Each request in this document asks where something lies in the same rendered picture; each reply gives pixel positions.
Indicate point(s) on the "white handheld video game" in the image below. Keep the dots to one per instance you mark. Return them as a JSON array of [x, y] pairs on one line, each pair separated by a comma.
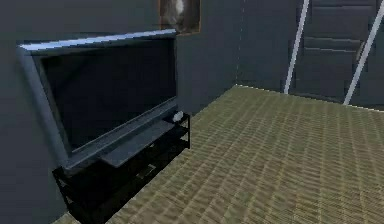
[[177, 116]]

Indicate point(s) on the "grey flat television set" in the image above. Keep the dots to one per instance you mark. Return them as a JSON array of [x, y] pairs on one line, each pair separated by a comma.
[[106, 93]]

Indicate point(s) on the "black television stand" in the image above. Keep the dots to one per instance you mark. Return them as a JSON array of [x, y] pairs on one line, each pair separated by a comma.
[[110, 186]]

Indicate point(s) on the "dark grey room door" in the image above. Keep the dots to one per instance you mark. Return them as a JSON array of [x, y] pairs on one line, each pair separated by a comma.
[[333, 50]]

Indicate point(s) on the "brown framed wall picture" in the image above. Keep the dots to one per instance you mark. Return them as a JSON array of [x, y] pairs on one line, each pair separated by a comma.
[[180, 15]]

